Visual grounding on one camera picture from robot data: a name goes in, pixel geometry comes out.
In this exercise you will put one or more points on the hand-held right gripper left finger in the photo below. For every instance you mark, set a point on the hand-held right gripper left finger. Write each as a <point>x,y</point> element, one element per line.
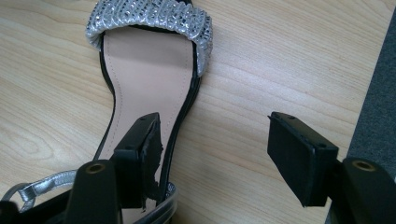
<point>134,161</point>

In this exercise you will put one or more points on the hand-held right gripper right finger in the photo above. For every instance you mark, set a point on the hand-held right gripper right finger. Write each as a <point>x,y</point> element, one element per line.
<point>299,158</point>

